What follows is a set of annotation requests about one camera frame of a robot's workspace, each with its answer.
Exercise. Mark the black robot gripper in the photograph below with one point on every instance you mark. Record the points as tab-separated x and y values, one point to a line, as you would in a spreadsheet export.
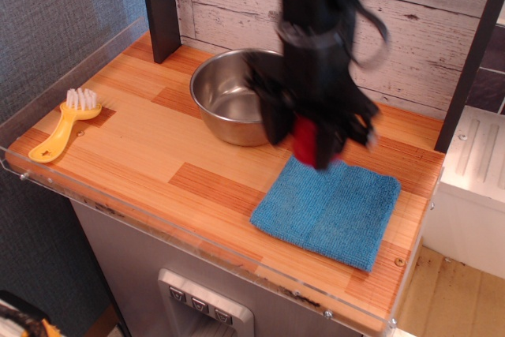
314	81

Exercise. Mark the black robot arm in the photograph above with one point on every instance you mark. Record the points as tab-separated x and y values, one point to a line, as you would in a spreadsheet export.
320	16

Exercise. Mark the blue rag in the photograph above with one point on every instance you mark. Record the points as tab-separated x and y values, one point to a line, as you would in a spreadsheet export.
341	212

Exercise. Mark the stainless steel bowl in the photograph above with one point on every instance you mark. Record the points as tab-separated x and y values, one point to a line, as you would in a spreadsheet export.
228	107

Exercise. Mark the white toy sink unit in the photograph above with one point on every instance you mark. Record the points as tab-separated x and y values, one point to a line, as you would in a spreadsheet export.
465	221

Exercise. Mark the silver dispenser button panel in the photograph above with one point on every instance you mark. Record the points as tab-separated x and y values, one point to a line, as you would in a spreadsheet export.
195	310

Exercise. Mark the silver toy fridge cabinet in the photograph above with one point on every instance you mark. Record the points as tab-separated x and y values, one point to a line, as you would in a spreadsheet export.
287	290

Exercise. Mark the yellow scrub brush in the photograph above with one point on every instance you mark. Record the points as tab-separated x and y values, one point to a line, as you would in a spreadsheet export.
80	105

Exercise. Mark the clear acrylic edge guard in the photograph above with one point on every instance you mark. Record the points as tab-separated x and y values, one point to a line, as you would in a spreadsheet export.
148	159

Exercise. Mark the dark right shelf post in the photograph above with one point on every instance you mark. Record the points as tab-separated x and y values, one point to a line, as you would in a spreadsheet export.
482	36

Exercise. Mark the dark shelf post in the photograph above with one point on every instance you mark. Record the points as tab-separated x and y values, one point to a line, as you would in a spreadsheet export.
482	36
164	28

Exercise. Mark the dark left shelf post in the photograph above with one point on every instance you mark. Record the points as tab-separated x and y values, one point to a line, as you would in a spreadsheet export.
164	28

